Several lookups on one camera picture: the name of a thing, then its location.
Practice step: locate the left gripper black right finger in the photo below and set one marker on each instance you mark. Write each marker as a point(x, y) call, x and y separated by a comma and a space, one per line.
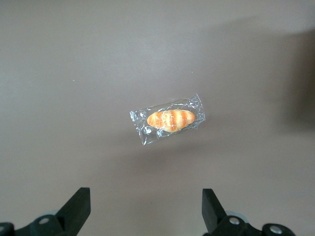
point(216, 218)

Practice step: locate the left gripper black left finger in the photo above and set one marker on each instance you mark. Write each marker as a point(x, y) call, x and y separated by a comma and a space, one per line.
point(71, 216)

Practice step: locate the plastic wrapped bread roll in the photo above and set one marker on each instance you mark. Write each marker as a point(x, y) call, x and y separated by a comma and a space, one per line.
point(169, 120)

